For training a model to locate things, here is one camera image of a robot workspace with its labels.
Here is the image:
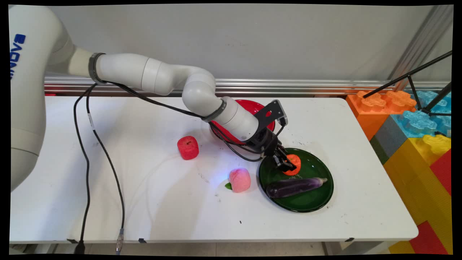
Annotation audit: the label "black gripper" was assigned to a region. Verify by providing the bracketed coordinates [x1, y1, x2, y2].
[247, 126, 297, 172]

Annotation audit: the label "orange toy fruit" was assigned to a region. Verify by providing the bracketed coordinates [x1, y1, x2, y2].
[282, 154, 302, 177]

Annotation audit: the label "purple toy eggplant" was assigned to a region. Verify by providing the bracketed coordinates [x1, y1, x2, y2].
[266, 177, 328, 199]

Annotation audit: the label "red round plate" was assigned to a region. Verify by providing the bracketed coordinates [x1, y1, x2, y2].
[210, 99, 276, 146]

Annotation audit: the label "dark green round plate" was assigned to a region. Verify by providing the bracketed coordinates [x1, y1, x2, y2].
[258, 148, 334, 213]

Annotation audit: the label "pink toy peach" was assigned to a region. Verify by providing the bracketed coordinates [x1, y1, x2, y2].
[225, 167, 252, 193]

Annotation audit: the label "red toy apple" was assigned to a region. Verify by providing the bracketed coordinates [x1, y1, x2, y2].
[177, 135, 200, 160]

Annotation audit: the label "orange foam block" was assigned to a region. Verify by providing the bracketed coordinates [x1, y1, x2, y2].
[345, 90, 418, 142]

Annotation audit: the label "grey foam block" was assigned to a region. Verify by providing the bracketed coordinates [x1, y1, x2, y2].
[370, 115, 410, 165]

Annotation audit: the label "giant coloured building blocks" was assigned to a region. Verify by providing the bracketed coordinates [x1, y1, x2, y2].
[383, 134, 453, 255]

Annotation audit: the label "blue foam block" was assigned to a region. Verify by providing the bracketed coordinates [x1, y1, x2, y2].
[391, 91, 452, 139]

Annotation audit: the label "black tripod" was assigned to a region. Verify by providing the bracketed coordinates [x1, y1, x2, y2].
[363, 51, 453, 117]

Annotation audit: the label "red foam block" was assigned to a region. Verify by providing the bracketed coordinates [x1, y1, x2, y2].
[429, 149, 453, 198]

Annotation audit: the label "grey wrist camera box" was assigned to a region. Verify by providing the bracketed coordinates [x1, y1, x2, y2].
[277, 101, 289, 126]

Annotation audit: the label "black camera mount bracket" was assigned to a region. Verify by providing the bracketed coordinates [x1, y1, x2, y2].
[253, 100, 283, 127]

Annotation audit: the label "aluminium rail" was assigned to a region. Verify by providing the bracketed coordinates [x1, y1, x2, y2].
[44, 75, 452, 97]

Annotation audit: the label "black cable silver connector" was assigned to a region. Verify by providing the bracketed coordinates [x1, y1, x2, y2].
[86, 81, 270, 253]

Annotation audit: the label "slanted aluminium post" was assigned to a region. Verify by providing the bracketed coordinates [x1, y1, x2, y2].
[388, 5, 454, 91]

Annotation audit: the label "black cable black plug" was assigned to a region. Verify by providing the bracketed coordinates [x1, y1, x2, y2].
[73, 81, 288, 254]

